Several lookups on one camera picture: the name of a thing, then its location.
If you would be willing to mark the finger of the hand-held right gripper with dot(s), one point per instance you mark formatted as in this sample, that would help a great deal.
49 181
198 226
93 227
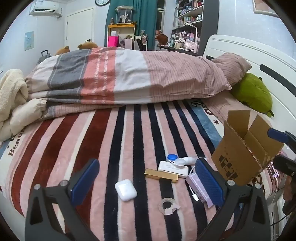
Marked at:
275 134
283 163

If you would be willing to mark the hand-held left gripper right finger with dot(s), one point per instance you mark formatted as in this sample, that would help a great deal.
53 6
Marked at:
209 183

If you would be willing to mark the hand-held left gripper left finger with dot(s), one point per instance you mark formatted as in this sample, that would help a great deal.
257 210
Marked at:
85 183

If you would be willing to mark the purple box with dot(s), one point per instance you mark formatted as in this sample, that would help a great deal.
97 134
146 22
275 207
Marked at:
198 188

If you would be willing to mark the small white bottle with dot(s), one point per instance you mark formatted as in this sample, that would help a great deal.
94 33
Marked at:
190 160

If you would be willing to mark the cardboard box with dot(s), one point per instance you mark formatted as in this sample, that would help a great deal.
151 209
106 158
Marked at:
233 160

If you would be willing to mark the white rectangular case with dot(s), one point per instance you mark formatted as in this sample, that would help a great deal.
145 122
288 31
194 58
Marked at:
172 170

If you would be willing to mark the white earbuds case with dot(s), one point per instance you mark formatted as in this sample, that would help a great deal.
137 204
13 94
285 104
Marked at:
126 190

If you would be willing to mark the blue white contact lens case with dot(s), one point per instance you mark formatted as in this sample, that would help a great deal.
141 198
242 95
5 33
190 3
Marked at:
172 158

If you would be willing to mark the gold rectangular box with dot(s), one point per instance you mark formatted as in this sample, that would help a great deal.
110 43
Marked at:
161 176

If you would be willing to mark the striped plush blanket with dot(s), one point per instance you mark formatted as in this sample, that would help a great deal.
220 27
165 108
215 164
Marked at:
92 143

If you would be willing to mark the green plush toy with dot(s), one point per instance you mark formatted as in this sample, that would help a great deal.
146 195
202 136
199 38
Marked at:
254 92

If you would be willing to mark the pink striped pillow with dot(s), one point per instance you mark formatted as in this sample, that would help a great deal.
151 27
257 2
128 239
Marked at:
233 64
226 106

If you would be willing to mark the white headboard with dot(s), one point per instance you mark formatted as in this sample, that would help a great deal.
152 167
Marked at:
266 58

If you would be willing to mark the folded striped quilt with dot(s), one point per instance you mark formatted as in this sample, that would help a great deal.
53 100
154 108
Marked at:
115 74

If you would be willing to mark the cream fleece blanket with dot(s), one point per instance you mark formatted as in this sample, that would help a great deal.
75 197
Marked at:
11 92

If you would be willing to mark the dark suitcase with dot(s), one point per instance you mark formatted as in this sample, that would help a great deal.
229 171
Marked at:
44 56

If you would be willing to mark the brown plush bear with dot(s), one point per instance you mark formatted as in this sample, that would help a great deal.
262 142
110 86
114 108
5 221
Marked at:
63 50
87 45

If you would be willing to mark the cluttered desk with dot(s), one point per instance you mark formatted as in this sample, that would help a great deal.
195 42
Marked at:
166 47

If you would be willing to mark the pink bag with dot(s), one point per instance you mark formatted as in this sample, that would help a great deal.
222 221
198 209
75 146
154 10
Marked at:
113 41

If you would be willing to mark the cluttered bookshelf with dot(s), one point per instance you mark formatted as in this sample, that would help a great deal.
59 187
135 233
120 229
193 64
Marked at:
192 16

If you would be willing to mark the brown round ornament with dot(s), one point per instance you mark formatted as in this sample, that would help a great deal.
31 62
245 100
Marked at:
163 39

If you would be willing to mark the white door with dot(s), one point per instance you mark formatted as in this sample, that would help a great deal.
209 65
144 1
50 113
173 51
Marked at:
79 27

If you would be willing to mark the yellow shelf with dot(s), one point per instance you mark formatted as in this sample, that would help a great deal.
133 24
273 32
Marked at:
121 26

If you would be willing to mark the glass display case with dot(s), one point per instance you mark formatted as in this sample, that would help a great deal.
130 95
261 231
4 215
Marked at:
123 15

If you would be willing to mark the teal curtain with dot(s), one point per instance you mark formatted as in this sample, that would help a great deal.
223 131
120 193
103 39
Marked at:
143 14

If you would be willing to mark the white air conditioner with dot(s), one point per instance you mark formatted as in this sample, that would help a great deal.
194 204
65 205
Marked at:
45 8

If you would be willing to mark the framed wall picture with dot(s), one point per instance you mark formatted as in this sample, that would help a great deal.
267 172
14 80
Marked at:
263 8

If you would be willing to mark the blue wall poster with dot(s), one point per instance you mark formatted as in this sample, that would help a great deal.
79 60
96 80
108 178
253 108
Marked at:
29 40

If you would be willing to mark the wall clock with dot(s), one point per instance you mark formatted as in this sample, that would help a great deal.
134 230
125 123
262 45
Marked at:
103 1

